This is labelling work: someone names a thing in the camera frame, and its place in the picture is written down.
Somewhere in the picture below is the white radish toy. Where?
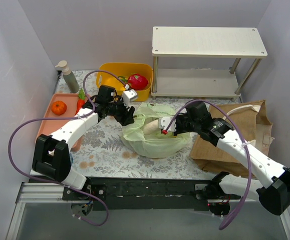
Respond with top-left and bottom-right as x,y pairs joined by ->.
143,119 -> 159,136

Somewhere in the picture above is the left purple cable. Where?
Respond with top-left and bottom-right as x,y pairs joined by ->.
8,70 -> 133,227

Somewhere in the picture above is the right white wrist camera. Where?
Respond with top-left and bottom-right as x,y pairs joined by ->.
158,116 -> 176,135

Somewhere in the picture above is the brown jute tote bag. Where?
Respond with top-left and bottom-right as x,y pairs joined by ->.
190,100 -> 274,178

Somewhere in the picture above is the red chili pepper toy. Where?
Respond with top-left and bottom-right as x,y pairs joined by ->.
75,88 -> 86,114

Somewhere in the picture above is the green plastic grocery bag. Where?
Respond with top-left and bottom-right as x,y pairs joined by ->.
121,102 -> 191,159

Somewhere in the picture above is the white two-tier shelf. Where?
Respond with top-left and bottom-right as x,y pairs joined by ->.
151,26 -> 267,101

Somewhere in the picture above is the purple cable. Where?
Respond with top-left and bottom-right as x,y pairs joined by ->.
163,98 -> 253,231
8,70 -> 133,227

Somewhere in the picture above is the grey pump soap bottle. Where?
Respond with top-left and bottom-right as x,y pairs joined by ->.
55,60 -> 80,93

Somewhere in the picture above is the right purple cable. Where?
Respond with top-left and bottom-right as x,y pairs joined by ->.
163,98 -> 253,231

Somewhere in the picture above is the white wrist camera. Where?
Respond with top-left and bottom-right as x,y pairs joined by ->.
158,116 -> 176,135
121,86 -> 138,104

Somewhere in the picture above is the orange pumpkin toy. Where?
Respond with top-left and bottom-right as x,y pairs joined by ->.
51,100 -> 67,116

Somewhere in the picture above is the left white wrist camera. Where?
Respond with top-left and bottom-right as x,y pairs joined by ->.
121,86 -> 138,104

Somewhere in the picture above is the pink plastic tray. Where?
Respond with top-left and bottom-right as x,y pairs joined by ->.
36,93 -> 78,138

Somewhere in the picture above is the red dragon fruit toy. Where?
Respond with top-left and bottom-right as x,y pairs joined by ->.
118,73 -> 149,91

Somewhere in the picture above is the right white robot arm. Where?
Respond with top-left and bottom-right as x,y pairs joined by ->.
163,99 -> 290,216

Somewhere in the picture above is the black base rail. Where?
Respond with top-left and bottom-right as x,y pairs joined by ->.
17,175 -> 286,218

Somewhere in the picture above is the floral table mat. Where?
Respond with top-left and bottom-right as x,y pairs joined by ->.
30,69 -> 243,180

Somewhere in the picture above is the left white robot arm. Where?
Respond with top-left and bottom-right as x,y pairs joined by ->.
32,85 -> 137,200

